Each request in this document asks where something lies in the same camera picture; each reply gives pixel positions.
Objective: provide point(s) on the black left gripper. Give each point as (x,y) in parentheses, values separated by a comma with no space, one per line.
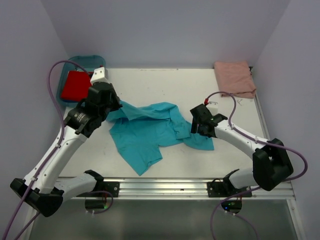
(116,104)

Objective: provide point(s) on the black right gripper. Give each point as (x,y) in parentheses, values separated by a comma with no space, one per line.
(194,128)

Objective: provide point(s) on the teal t-shirt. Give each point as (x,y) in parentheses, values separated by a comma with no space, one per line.
(139,133)

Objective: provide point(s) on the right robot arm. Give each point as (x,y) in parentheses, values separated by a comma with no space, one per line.
(270,161)

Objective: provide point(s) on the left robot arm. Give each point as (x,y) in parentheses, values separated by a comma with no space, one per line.
(40,188)

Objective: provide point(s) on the red t-shirt in bin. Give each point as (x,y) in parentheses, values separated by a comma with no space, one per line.
(77,84)

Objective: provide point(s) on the folded pink t-shirt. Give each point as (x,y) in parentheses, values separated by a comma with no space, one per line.
(234,78)

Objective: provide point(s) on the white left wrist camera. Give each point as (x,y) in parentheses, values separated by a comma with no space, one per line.
(99,75)

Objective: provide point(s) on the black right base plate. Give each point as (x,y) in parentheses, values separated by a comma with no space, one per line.
(217,188)

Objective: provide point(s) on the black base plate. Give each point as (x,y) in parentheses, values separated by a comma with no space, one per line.
(113,187)
(217,188)

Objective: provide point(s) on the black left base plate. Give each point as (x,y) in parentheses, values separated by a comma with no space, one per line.
(113,187)

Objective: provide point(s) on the aluminium mounting rail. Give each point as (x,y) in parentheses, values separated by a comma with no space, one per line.
(185,189)

